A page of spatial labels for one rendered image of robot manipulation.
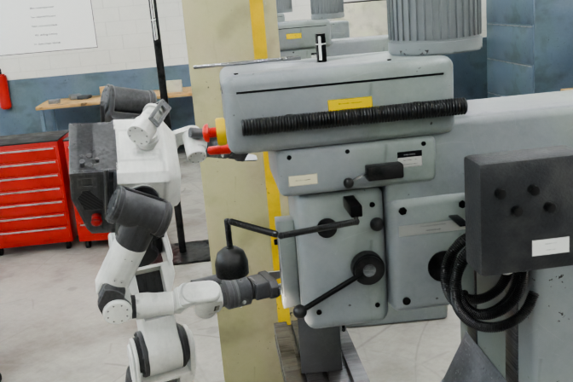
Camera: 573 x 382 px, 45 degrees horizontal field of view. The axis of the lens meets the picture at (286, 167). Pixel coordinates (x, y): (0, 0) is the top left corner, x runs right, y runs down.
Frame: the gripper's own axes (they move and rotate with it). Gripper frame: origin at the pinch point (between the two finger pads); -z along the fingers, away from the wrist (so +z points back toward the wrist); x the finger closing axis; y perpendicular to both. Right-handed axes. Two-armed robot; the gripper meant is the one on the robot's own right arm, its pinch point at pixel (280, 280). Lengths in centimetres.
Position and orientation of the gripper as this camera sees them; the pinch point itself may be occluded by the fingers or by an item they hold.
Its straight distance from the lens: 211.7
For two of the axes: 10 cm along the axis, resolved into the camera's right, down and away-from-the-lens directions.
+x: -3.9, -1.8, 9.0
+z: -9.2, 1.6, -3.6
